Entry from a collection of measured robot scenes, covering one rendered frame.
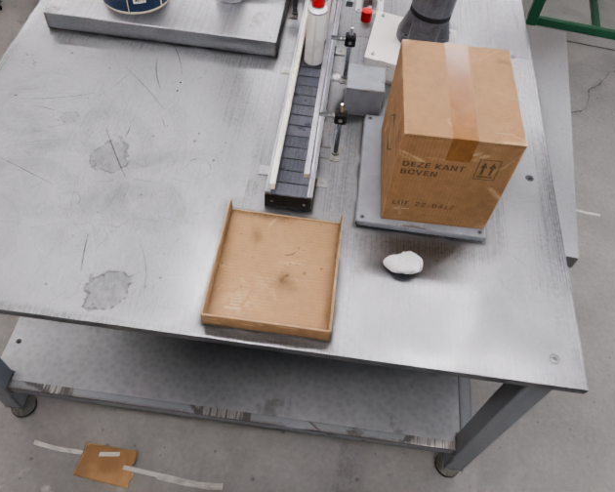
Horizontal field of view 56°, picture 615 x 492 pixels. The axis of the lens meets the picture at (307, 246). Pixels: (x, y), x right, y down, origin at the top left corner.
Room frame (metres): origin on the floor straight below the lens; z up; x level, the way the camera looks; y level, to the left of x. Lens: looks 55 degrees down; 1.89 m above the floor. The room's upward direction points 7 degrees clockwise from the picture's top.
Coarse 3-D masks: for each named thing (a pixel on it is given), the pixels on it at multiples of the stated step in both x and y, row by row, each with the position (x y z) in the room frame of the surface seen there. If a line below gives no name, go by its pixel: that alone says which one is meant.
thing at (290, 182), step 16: (304, 48) 1.38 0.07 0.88; (304, 64) 1.31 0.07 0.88; (304, 80) 1.24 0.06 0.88; (304, 96) 1.18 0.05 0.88; (304, 112) 1.12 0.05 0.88; (288, 128) 1.06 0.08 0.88; (304, 128) 1.06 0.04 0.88; (288, 144) 1.00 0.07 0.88; (304, 144) 1.00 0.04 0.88; (288, 160) 0.95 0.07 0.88; (304, 160) 0.95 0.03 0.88; (288, 176) 0.90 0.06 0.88; (272, 192) 0.84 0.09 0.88; (288, 192) 0.85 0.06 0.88; (304, 192) 0.85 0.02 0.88
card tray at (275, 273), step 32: (224, 224) 0.75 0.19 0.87; (256, 224) 0.78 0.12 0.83; (288, 224) 0.79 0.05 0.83; (320, 224) 0.81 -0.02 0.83; (224, 256) 0.69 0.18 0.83; (256, 256) 0.70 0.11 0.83; (288, 256) 0.71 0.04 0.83; (320, 256) 0.72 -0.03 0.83; (224, 288) 0.61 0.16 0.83; (256, 288) 0.62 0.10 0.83; (288, 288) 0.62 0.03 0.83; (320, 288) 0.63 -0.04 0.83; (224, 320) 0.52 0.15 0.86; (256, 320) 0.52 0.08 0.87; (288, 320) 0.55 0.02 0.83; (320, 320) 0.56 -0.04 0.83
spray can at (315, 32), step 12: (312, 0) 1.32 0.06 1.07; (324, 0) 1.32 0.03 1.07; (312, 12) 1.31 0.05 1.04; (324, 12) 1.31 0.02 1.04; (312, 24) 1.30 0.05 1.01; (324, 24) 1.31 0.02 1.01; (312, 36) 1.30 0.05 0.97; (324, 36) 1.32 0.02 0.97; (312, 48) 1.30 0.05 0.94; (312, 60) 1.30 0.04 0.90
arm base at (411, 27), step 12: (408, 12) 1.48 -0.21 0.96; (408, 24) 1.45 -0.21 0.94; (420, 24) 1.43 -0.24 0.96; (432, 24) 1.42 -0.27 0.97; (444, 24) 1.44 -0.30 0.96; (396, 36) 1.46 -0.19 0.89; (408, 36) 1.43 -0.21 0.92; (420, 36) 1.42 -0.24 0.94; (432, 36) 1.42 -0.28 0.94; (444, 36) 1.44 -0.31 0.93
